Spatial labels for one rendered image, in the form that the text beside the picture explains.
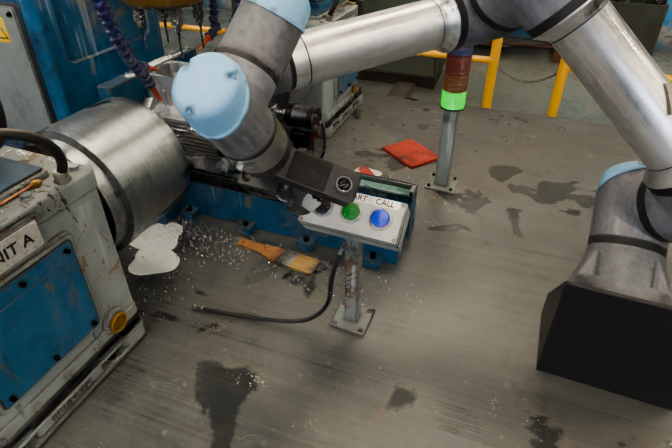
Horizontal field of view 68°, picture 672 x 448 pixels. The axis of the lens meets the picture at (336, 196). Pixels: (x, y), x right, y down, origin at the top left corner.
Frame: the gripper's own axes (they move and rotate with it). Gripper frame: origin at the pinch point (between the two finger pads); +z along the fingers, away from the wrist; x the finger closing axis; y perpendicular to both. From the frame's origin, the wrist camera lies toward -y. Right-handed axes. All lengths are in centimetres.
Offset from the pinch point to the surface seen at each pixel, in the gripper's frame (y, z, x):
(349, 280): -4.7, 14.5, 9.3
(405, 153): 3, 66, -37
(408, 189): -6.7, 34.3, -16.2
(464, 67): -12, 31, -47
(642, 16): -109, 356, -329
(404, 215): -13.5, 2.2, -1.5
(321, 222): -0.7, 2.1, 2.8
